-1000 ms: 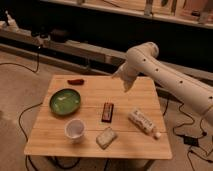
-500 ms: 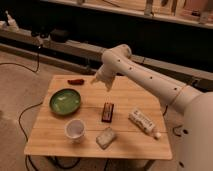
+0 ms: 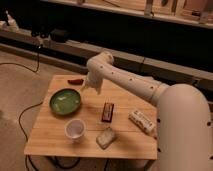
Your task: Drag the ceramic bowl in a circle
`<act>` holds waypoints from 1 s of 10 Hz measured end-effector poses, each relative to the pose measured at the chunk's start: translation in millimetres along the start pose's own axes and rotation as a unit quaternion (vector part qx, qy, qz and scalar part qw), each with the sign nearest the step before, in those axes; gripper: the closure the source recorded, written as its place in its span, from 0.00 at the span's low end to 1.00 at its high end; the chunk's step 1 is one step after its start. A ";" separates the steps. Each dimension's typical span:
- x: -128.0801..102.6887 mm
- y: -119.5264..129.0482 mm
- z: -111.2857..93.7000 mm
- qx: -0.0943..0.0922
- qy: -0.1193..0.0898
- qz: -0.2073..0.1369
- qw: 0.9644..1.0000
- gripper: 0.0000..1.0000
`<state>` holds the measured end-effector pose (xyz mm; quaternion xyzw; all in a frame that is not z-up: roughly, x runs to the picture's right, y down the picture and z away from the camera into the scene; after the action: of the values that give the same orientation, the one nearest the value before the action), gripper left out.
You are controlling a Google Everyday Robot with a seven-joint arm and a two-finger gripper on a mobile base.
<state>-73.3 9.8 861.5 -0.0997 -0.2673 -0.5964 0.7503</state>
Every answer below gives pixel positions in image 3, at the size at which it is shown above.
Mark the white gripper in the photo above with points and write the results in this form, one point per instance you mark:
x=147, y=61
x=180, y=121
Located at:
x=92, y=81

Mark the green ceramic bowl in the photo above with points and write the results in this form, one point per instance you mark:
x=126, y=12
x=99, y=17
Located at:
x=65, y=101

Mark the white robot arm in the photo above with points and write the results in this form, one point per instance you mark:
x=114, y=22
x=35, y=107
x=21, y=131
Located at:
x=184, y=127

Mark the red brown sausage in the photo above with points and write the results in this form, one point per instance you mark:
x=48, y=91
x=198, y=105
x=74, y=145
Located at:
x=75, y=81

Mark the dark chocolate bar box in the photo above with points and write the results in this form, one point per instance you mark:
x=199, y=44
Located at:
x=107, y=112

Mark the wooden table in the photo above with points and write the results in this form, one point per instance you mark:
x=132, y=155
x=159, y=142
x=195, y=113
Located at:
x=47, y=137

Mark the white paper cup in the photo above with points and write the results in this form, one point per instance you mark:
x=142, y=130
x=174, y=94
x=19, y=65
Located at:
x=75, y=129

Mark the black box on ledge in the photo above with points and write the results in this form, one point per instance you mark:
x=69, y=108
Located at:
x=59, y=35

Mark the white plastic bottle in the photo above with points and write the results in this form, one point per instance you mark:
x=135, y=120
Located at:
x=143, y=122

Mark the white spray bottle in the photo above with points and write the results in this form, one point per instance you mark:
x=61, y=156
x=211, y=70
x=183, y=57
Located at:
x=12, y=22

